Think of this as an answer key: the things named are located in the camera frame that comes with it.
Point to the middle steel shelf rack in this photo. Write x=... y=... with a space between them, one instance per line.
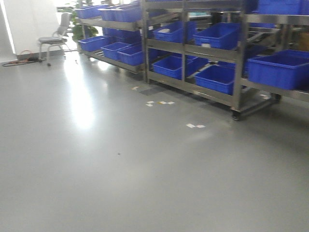
x=240 y=102

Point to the steel shelf rack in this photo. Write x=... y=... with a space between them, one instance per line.
x=240 y=102
x=287 y=19
x=121 y=42

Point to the far steel shelf rack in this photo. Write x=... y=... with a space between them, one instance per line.
x=121 y=42

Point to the right steel shelf rack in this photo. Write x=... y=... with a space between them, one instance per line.
x=287 y=19

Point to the blue bin lower left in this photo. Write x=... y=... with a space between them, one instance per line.
x=171 y=66

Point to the blue bin lower middle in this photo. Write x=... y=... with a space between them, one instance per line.
x=218 y=78

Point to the blue bin upper left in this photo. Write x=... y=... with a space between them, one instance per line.
x=174 y=32

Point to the blue bin upper right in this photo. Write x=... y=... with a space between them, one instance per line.
x=219 y=36

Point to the green potted plant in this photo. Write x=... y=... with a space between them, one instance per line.
x=78 y=30

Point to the grey office chair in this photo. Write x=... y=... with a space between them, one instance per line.
x=57 y=39

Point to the large blue bin right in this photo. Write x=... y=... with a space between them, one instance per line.
x=288 y=69

